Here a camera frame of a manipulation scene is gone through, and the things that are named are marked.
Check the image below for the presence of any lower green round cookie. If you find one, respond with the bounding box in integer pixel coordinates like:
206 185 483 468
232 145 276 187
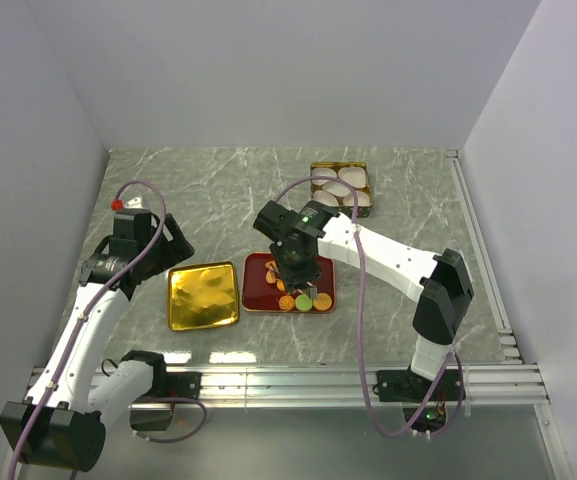
295 294 313 312

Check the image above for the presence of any orange swirl cookie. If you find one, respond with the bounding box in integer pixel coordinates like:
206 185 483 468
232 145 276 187
278 295 295 311

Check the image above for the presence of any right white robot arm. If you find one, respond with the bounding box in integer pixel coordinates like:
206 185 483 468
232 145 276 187
253 201 474 399

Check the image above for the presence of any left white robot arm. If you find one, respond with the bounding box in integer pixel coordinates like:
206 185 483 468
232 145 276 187
0 199 194 478

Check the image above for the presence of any red rectangular tray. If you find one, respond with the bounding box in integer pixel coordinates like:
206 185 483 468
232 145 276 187
241 253 336 314

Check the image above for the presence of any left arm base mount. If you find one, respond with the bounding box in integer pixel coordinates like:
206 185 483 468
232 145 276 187
163 371 202 400

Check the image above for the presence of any aluminium mounting rail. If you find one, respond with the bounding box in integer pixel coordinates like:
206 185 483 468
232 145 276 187
169 364 550 408

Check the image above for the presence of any white paper cup liner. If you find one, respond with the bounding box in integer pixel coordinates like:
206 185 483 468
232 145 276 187
338 166 367 189
343 191 371 207
312 190 339 207
311 168 337 185
322 181 351 198

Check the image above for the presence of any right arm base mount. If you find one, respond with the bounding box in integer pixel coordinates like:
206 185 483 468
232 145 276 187
372 369 461 403

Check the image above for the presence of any gold tin lid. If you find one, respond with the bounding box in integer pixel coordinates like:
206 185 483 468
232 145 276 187
167 261 240 332

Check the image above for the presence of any orange waffle round cookie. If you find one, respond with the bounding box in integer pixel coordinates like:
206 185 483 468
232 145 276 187
313 292 333 312

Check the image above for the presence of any brown round cookie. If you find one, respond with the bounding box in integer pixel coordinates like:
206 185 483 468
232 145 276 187
265 271 277 284

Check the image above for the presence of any green cookie tin box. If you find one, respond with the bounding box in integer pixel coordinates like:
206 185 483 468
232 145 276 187
310 162 373 218

